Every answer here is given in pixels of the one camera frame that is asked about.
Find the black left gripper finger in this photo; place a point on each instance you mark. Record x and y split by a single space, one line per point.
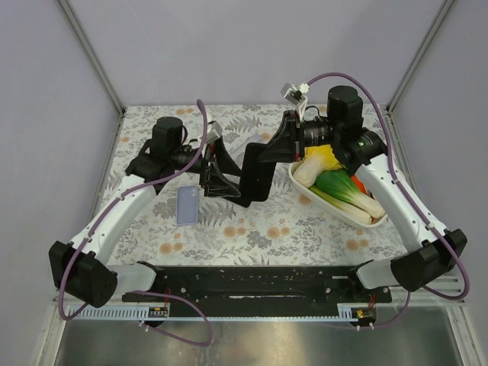
222 187
225 162

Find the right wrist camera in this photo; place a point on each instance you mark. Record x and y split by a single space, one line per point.
297 95

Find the black phone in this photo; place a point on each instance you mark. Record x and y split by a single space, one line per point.
256 178

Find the floral tablecloth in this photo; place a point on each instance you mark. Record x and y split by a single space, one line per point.
287 229

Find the yellow toy vegetable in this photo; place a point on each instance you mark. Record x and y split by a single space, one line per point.
325 155

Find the clear acrylic block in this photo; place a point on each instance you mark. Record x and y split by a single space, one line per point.
239 152

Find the lilac phone case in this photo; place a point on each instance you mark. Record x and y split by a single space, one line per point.
187 206

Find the white toy cabbage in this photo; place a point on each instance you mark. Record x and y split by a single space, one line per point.
309 170

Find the toy bok choy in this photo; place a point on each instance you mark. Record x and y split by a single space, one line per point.
338 189

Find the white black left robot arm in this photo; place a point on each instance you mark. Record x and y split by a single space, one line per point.
80 267

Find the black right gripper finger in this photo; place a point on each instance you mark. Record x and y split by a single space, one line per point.
284 136
277 154

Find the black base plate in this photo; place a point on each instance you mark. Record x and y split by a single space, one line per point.
259 291

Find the white oval basket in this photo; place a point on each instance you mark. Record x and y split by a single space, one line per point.
355 218

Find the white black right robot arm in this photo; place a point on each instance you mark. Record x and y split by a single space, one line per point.
432 248

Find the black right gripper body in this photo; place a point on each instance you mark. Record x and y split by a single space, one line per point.
296 138

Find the orange toy carrot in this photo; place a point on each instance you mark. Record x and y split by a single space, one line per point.
359 184

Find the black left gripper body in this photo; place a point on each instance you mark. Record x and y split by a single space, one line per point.
206 172

